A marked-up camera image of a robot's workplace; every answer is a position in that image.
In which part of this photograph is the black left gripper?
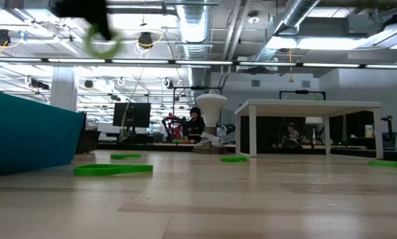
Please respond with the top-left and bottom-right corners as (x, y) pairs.
(50, 0), (114, 41)

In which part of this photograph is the black ceiling camera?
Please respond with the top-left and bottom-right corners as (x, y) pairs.
(0, 29), (12, 46)
(137, 31), (154, 50)

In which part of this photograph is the teal plastic tray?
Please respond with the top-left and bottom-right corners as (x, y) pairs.
(0, 88), (85, 179)

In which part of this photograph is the person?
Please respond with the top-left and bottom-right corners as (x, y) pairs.
(284, 122), (302, 147)
(181, 106), (206, 140)

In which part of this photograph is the green rubber band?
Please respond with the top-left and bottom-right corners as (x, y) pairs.
(367, 159), (397, 171)
(73, 163), (154, 177)
(110, 153), (142, 161)
(84, 23), (123, 60)
(220, 155), (250, 163)

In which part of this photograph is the black computer monitor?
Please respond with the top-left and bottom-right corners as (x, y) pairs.
(112, 102), (152, 129)

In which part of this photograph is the long ceiling light strip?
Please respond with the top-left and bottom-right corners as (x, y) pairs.
(0, 56), (397, 70)

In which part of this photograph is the orange hanging cord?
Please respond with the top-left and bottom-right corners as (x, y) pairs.
(287, 48), (295, 84)

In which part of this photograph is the white pillar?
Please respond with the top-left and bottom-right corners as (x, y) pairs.
(49, 66), (78, 112)

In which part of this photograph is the white perforated shelf riser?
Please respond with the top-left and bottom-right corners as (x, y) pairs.
(234, 98), (384, 160)

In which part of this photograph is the ribbed metal air duct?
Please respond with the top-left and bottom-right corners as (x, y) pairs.
(175, 0), (213, 97)
(253, 0), (321, 64)

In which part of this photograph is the black mesh basket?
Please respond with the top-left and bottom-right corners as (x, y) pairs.
(75, 129), (102, 155)

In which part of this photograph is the black metal frame rig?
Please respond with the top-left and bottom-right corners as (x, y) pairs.
(172, 86), (223, 116)
(279, 89), (327, 101)

